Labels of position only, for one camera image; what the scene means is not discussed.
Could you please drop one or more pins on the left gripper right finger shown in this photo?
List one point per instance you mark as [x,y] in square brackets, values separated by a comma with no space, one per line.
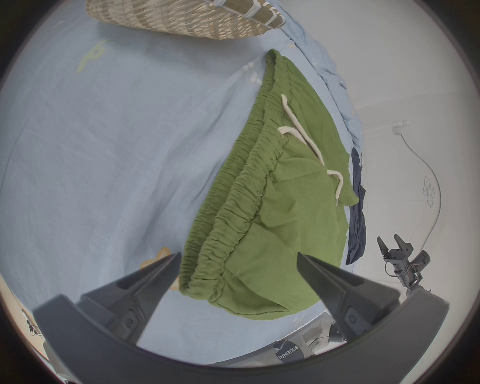
[337,296]

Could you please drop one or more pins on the round woven basket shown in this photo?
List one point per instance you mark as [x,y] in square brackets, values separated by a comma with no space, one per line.
[180,18]

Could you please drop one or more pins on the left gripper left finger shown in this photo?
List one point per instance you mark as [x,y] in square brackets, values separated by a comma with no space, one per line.
[138,296]

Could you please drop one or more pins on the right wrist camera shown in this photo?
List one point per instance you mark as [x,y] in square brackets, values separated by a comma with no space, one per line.
[422,258]

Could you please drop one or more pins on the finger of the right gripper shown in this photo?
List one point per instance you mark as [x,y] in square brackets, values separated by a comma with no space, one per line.
[384,247]
[403,243]

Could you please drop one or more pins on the dark blue garment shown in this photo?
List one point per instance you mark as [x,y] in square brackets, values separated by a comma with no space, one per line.
[357,221]

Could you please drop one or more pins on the green shorts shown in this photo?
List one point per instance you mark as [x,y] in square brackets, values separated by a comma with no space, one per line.
[285,225]

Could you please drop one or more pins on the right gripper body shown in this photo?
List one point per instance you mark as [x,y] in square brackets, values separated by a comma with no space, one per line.
[399,258]

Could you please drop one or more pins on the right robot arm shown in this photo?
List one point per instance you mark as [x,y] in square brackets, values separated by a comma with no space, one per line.
[410,279]

